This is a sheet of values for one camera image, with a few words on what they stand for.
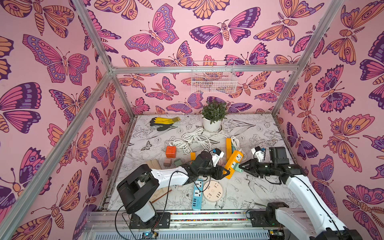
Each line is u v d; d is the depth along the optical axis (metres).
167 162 0.94
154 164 0.92
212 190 0.81
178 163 0.92
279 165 0.60
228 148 0.96
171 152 0.94
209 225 0.73
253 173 0.68
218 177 0.70
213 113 0.94
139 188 0.46
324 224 0.40
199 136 1.06
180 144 1.00
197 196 0.79
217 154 0.74
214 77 0.95
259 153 0.74
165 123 1.13
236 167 0.77
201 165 0.65
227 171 0.76
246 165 0.74
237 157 0.80
